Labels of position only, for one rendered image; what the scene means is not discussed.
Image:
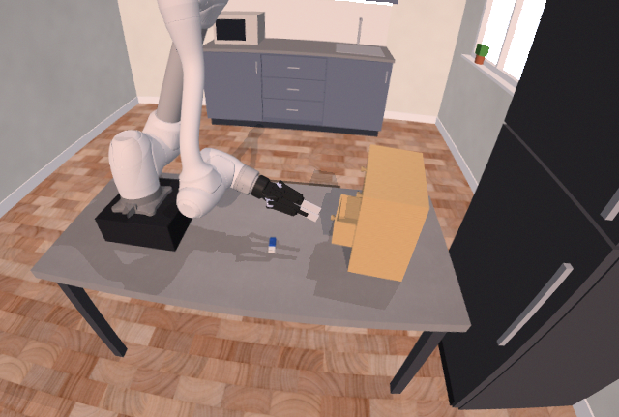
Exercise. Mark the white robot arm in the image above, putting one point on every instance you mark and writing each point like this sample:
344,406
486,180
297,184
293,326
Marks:
137,160

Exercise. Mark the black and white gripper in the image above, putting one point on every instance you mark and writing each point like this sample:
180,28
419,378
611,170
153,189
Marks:
282,198

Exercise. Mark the small wooden chest of drawers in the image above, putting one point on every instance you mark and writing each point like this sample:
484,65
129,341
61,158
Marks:
393,211

